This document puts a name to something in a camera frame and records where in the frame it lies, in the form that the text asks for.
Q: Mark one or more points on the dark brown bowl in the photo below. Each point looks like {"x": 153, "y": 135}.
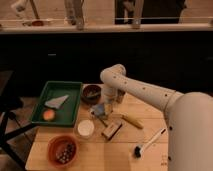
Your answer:
{"x": 91, "y": 94}

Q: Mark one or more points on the orange peach fruit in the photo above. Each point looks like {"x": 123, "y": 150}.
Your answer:
{"x": 48, "y": 115}

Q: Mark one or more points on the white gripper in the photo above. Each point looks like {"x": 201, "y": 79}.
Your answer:
{"x": 111, "y": 95}

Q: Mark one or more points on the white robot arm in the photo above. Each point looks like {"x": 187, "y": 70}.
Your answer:
{"x": 189, "y": 118}

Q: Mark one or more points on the blue yellow sponge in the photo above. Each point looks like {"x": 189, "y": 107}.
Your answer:
{"x": 98, "y": 110}

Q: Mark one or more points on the orange bowl with beads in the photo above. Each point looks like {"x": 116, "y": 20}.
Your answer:
{"x": 62, "y": 151}

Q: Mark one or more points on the wooden block brush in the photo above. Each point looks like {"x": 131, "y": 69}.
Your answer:
{"x": 111, "y": 129}

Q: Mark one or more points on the black chair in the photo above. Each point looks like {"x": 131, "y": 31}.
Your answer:
{"x": 7, "y": 113}

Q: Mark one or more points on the green plastic tray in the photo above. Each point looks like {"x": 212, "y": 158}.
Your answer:
{"x": 66, "y": 115}

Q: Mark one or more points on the grey cloth piece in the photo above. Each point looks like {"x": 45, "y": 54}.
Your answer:
{"x": 56, "y": 102}

